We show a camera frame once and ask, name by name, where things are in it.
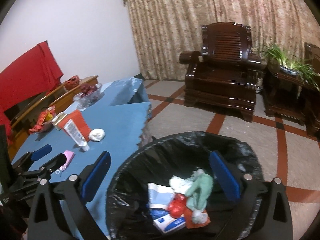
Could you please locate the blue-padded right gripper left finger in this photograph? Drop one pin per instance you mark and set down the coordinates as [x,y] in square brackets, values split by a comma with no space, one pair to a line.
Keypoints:
[47,220]

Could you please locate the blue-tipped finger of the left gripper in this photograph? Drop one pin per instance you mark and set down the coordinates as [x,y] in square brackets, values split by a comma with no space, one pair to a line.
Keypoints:
[27,160]

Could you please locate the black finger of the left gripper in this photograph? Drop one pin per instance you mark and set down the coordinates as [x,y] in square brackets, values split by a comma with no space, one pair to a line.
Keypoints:
[48,168]

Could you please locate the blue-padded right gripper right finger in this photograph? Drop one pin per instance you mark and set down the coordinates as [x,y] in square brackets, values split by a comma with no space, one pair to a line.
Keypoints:
[261,208]

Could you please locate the pink face mask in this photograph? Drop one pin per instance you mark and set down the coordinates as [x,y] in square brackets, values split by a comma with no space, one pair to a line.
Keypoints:
[69,157]

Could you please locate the white tube with label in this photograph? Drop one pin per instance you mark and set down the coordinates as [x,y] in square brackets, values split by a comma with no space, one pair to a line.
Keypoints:
[72,130]

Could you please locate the green rubber glove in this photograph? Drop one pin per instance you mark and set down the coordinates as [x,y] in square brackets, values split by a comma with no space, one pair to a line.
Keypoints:
[199,192]

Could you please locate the white cloth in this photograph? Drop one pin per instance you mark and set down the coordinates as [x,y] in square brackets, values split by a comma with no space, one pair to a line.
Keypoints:
[180,185]

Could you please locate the white cardboard box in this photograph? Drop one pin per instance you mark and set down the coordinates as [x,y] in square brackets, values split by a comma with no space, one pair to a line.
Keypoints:
[159,199]

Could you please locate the black trash bag bin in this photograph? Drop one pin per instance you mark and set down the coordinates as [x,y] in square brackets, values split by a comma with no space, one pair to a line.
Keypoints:
[127,213]

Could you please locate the red crumpled trash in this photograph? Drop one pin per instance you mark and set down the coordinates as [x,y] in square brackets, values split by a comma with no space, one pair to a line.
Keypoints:
[177,206]

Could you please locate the wooden bench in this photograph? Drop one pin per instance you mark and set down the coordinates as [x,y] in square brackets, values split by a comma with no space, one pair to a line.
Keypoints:
[27,117]

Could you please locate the small tissue box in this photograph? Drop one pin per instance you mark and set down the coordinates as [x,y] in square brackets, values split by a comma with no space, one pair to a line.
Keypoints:
[57,119]

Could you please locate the red snack wrapper dish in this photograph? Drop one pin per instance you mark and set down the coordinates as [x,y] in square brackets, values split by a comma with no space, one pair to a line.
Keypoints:
[44,121]

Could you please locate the orange foam fruit net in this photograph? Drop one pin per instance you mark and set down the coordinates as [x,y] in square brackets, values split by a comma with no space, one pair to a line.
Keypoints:
[79,121]

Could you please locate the crumpled white tissue ball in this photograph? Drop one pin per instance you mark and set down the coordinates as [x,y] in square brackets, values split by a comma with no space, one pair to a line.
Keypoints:
[96,135]

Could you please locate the glass fruit bowl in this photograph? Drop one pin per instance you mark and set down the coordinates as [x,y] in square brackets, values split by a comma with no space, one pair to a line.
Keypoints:
[88,100]

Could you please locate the blue tablecloth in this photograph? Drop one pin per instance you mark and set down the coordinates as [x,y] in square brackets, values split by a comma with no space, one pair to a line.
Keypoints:
[122,113]

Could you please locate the red apples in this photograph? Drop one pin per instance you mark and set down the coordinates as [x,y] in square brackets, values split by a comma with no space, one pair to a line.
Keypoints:
[87,89]

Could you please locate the red cloth cover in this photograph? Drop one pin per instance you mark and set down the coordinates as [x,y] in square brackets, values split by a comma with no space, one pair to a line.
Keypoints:
[34,72]

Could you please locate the dark wooden side table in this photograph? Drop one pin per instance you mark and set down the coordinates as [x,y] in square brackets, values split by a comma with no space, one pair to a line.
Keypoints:
[285,95]

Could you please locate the green potted plant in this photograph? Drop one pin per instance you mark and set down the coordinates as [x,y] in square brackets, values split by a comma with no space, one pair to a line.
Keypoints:
[279,60]

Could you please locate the beige patterned curtain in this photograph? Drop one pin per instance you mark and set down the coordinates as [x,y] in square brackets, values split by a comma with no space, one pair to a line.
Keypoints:
[162,29]

